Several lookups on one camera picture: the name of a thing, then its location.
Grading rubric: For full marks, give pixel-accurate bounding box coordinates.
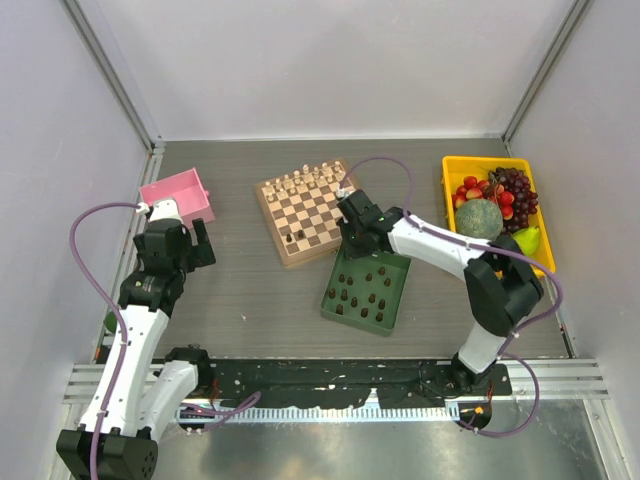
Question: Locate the light chess pieces row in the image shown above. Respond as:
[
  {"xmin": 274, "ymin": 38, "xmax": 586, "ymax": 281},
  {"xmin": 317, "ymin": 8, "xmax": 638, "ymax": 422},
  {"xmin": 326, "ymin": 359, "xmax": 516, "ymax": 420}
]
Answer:
[{"xmin": 256, "ymin": 159, "xmax": 348, "ymax": 202}]

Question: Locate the yellow fruit bin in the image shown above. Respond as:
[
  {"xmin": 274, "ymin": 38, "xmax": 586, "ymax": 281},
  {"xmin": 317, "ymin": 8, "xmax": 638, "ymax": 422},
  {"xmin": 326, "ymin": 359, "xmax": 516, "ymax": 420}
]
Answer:
[{"xmin": 442, "ymin": 156, "xmax": 556, "ymax": 272}]

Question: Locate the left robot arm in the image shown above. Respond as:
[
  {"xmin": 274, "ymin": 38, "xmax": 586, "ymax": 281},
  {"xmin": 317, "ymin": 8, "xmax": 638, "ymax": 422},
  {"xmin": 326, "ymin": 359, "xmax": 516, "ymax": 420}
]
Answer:
[{"xmin": 56, "ymin": 218, "xmax": 216, "ymax": 479}]

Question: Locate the green pear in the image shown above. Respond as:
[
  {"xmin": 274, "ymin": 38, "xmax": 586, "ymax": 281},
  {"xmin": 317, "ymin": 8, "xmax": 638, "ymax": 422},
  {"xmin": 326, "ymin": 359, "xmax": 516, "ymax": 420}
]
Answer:
[{"xmin": 511, "ymin": 226, "xmax": 541, "ymax": 256}]

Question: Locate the pink plastic box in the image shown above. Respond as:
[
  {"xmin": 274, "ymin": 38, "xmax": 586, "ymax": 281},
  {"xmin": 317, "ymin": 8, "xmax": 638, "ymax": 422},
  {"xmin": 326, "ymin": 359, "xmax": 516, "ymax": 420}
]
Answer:
[{"xmin": 139, "ymin": 168, "xmax": 215, "ymax": 228}]

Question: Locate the aluminium frame rail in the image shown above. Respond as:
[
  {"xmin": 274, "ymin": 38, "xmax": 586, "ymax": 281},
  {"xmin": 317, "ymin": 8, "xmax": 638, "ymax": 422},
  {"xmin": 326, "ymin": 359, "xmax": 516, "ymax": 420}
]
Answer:
[{"xmin": 62, "ymin": 357, "xmax": 611, "ymax": 426}]

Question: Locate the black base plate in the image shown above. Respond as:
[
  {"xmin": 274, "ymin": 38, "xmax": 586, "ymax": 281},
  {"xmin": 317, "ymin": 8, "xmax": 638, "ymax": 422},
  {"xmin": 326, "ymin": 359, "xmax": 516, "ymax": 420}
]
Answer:
[{"xmin": 196, "ymin": 359, "xmax": 513, "ymax": 410}]

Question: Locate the green plastic tray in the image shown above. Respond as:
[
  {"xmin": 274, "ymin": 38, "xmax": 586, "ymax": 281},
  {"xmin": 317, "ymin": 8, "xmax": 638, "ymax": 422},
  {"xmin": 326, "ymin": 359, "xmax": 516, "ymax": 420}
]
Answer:
[{"xmin": 320, "ymin": 249, "xmax": 411, "ymax": 337}]

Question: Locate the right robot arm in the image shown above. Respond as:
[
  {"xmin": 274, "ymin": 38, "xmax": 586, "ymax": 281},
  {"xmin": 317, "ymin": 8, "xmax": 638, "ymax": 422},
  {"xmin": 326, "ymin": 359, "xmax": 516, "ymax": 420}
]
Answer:
[{"xmin": 336, "ymin": 188, "xmax": 544, "ymax": 394}]

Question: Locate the purple grape bunch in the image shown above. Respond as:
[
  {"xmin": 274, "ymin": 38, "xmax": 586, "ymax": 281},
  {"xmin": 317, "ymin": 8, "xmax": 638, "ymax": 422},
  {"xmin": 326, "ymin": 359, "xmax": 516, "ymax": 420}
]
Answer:
[{"xmin": 488, "ymin": 167, "xmax": 539, "ymax": 235}]

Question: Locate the green melon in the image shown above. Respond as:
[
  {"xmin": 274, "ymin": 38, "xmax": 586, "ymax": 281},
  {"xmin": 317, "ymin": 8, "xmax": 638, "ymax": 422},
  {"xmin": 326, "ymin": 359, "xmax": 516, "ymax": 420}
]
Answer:
[{"xmin": 454, "ymin": 199, "xmax": 503, "ymax": 241}]

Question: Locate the wooden chessboard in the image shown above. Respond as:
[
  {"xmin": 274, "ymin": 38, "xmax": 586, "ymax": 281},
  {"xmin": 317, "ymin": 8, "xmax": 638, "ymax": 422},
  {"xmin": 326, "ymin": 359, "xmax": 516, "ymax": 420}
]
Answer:
[{"xmin": 254, "ymin": 174, "xmax": 358, "ymax": 267}]

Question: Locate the red cherries cluster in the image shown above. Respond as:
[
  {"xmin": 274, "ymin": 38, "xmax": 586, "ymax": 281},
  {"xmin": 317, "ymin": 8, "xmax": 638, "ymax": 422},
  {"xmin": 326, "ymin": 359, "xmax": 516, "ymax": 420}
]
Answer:
[{"xmin": 452, "ymin": 176, "xmax": 515, "ymax": 220}]

